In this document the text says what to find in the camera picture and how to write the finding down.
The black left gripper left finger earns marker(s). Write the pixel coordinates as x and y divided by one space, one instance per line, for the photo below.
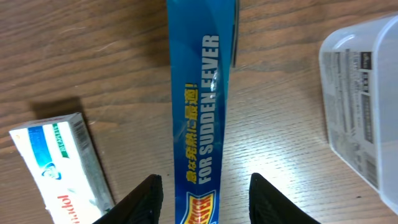
141 206

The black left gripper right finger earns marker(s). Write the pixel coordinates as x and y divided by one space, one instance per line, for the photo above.
267 205

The white Panadol caplets box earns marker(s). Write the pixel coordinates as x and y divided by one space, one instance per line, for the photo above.
62 159

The blue fever patch box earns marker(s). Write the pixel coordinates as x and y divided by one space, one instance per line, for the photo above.
201 43

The clear plastic container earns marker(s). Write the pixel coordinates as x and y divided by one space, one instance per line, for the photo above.
358 68

